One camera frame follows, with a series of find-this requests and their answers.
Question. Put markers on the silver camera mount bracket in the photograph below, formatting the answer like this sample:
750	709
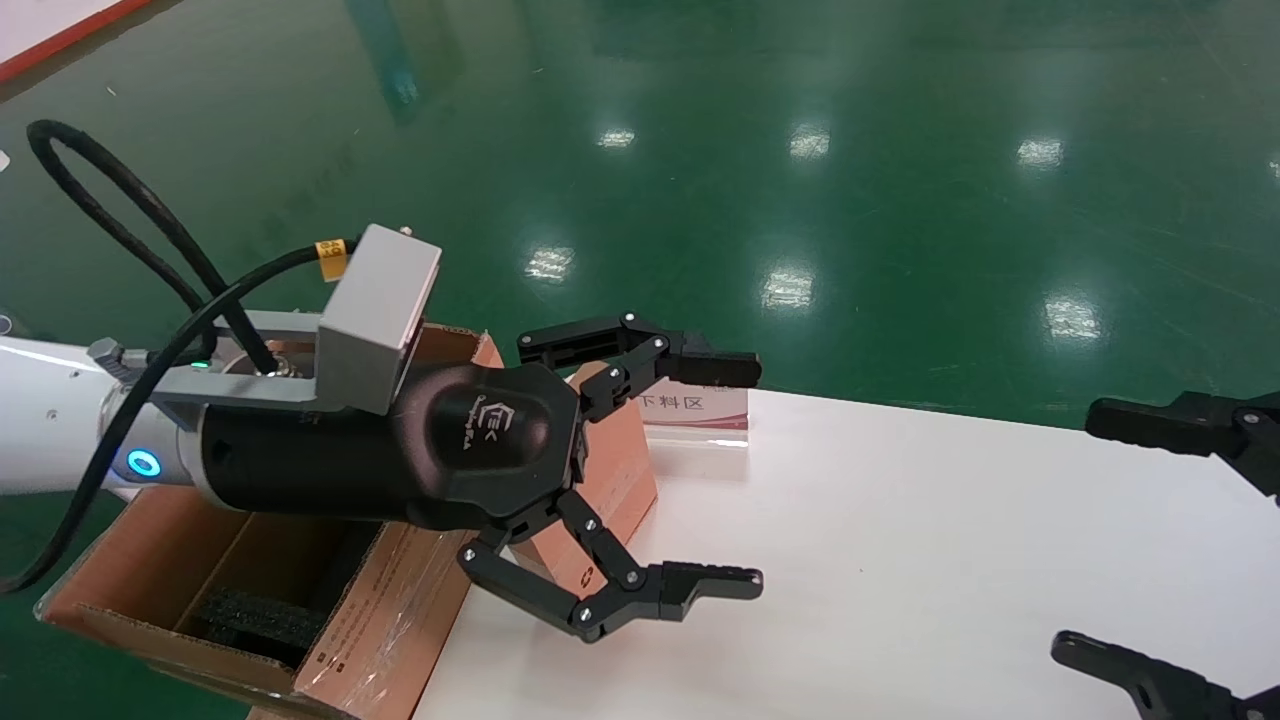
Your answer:
290	330

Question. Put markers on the large open cardboard box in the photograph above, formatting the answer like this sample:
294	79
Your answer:
380	640

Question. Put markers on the white and silver left arm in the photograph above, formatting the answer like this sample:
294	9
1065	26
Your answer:
40	410

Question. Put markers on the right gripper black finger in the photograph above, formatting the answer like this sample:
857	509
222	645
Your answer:
1150	425
1150	685

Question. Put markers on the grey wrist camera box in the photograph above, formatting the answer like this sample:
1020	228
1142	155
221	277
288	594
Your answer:
375	310

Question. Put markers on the acrylic sign with red print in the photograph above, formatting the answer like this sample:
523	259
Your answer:
700	418

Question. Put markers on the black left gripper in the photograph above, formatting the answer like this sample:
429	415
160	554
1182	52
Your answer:
470	440

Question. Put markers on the black foam insert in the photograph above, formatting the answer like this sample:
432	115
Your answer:
260	620

